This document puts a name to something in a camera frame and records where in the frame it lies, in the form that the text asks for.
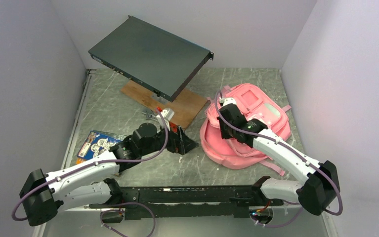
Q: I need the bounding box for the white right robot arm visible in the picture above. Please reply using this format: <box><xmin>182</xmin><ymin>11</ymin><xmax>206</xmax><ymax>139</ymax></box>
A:
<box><xmin>214</xmin><ymin>103</ymin><xmax>343</xmax><ymax>216</ymax></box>

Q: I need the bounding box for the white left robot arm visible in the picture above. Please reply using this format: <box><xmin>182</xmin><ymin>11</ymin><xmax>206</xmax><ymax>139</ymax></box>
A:
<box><xmin>12</xmin><ymin>123</ymin><xmax>198</xmax><ymax>227</ymax></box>

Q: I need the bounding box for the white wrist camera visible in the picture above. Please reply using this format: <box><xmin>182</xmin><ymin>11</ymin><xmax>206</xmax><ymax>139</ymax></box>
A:
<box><xmin>218</xmin><ymin>97</ymin><xmax>237</xmax><ymax>107</ymax></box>
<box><xmin>161</xmin><ymin>108</ymin><xmax>175</xmax><ymax>121</ymax></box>

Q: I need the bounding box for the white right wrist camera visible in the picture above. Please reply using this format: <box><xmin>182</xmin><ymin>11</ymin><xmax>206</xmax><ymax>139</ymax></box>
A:
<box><xmin>218</xmin><ymin>97</ymin><xmax>237</xmax><ymax>107</ymax></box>

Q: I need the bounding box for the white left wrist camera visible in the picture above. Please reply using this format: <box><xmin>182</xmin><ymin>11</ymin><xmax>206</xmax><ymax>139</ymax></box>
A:
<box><xmin>161</xmin><ymin>108</ymin><xmax>175</xmax><ymax>121</ymax></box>

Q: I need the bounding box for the orange handled adjustable wrench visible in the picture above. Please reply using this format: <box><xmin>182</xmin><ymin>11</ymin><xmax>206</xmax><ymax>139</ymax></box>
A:
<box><xmin>142</xmin><ymin>107</ymin><xmax>178</xmax><ymax>133</ymax></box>

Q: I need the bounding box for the pink student backpack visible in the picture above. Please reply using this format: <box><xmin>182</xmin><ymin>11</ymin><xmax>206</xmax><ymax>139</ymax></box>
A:
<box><xmin>200</xmin><ymin>83</ymin><xmax>291</xmax><ymax>176</ymax></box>

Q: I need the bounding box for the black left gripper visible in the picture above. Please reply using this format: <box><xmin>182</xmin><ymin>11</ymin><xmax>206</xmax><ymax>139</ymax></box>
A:
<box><xmin>140</xmin><ymin>121</ymin><xmax>199</xmax><ymax>157</ymax></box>

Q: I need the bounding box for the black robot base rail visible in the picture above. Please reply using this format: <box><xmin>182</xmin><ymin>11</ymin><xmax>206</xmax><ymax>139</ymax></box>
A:
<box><xmin>89</xmin><ymin>179</ymin><xmax>283</xmax><ymax>220</ymax></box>

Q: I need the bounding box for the brown wooden board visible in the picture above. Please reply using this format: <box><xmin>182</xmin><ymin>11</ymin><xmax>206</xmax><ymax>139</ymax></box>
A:
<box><xmin>121</xmin><ymin>80</ymin><xmax>207</xmax><ymax>129</ymax></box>

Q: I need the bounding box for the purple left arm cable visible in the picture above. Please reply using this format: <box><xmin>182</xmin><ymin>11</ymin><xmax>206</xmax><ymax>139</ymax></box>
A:
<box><xmin>11</xmin><ymin>109</ymin><xmax>169</xmax><ymax>222</ymax></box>

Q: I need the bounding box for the aluminium frame rail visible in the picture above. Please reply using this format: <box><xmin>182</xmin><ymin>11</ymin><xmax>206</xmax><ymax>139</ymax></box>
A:
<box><xmin>32</xmin><ymin>69</ymin><xmax>96</xmax><ymax>237</ymax></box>

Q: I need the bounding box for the dark metal rack unit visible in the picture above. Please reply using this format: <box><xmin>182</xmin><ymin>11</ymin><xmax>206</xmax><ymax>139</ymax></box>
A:
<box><xmin>88</xmin><ymin>16</ymin><xmax>214</xmax><ymax>102</ymax></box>

